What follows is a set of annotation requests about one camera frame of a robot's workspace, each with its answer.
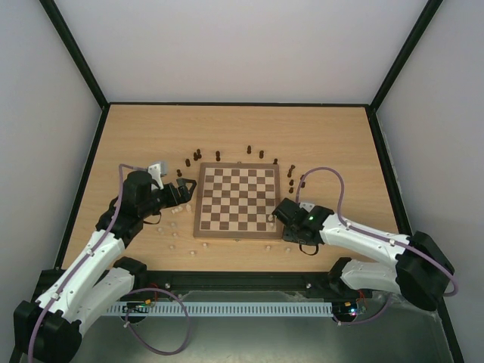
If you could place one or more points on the light blue cable duct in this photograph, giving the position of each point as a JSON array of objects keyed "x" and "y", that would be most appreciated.
[{"x": 225, "y": 309}]

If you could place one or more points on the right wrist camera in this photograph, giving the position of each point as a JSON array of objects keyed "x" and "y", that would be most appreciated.
[{"x": 307, "y": 206}]

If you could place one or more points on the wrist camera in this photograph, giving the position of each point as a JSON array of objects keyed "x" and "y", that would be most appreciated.
[
  {"x": 307, "y": 206},
  {"x": 157, "y": 171}
]

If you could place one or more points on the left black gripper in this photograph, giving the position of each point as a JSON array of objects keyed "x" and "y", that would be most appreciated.
[{"x": 185, "y": 197}]

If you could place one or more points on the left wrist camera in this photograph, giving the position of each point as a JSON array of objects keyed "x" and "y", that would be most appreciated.
[{"x": 157, "y": 171}]

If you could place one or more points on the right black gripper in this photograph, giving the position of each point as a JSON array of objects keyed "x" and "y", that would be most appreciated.
[{"x": 284, "y": 213}]

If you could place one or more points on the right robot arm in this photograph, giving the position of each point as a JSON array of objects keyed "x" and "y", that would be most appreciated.
[{"x": 412, "y": 266}]

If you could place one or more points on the wooden chess board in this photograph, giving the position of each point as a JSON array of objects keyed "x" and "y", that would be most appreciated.
[{"x": 234, "y": 201}]

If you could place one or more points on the black aluminium frame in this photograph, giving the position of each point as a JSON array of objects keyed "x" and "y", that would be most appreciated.
[{"x": 239, "y": 281}]

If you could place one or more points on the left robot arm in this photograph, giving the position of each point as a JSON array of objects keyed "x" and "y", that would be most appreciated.
[{"x": 52, "y": 326}]

